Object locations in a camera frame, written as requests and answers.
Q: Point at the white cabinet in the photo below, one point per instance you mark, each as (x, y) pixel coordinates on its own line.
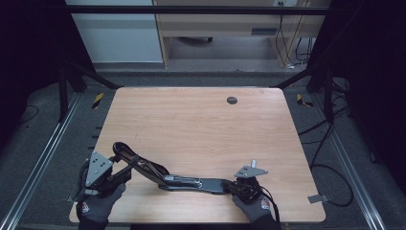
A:
(118, 38)

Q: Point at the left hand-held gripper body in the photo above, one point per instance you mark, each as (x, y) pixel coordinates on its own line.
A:
(97, 167)

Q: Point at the silver staple strip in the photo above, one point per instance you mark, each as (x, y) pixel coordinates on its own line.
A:
(253, 163)

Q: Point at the black metal stand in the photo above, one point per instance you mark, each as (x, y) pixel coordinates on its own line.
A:
(328, 96)
(63, 92)

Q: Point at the yellow black striped tape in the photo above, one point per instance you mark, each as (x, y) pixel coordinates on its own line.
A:
(98, 100)

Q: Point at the black stapler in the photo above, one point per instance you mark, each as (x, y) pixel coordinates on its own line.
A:
(178, 182)

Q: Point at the grey round table grommet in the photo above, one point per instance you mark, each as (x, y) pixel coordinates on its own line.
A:
(232, 100)

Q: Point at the dark curtain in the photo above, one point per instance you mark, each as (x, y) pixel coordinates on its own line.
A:
(32, 64)
(373, 80)

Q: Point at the person's right hand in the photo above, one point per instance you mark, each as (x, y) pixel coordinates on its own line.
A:
(253, 209)

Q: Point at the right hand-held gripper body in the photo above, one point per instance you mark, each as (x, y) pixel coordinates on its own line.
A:
(247, 188)

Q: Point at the black frame crossbar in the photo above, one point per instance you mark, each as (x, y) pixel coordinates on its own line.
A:
(191, 10)

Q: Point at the person's left hand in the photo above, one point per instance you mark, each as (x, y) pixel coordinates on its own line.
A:
(99, 206)

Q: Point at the light wooden desk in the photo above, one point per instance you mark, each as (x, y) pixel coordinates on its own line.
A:
(223, 25)

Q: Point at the silver metal floor rail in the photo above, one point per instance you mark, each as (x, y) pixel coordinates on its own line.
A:
(41, 159)
(351, 166)

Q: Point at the grey tape piece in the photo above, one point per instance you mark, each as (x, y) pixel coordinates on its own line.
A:
(70, 198)
(318, 198)

